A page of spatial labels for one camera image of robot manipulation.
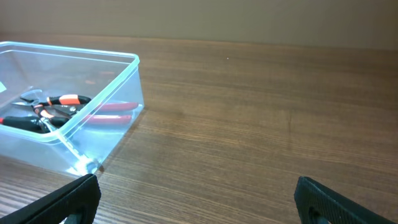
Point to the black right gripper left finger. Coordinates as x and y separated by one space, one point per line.
76 202

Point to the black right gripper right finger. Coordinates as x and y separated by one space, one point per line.
317 203

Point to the silver L-shaped socket wrench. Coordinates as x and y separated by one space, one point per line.
84 165

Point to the red handled snips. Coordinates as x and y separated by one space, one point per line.
110 113

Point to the clear plastic container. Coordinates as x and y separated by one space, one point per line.
36 71

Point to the orange black needle-nose pliers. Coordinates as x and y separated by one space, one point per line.
39 108

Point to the red and black screwdriver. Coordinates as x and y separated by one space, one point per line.
28 123

